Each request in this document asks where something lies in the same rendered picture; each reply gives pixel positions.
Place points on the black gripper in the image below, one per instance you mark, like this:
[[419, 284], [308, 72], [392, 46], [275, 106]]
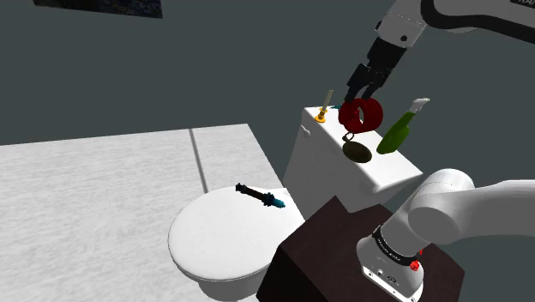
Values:
[[382, 56]]

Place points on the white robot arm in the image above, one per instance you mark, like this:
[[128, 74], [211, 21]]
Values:
[[439, 205]]

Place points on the candle in orange holder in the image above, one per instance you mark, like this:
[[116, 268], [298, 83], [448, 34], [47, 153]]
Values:
[[323, 111]]

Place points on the green spray bottle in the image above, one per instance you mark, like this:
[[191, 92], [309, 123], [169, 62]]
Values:
[[395, 136]]

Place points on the dark olive oval dish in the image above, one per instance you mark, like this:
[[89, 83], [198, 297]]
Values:
[[357, 152]]

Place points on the white toilet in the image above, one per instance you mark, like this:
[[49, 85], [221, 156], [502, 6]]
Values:
[[322, 167]]

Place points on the black and teal brush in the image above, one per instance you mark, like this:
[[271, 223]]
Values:
[[260, 195]]

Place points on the dark brown robot stand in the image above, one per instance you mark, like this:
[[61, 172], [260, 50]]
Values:
[[322, 255]]

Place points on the dark wall picture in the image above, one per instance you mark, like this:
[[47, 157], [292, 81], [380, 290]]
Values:
[[100, 6]]

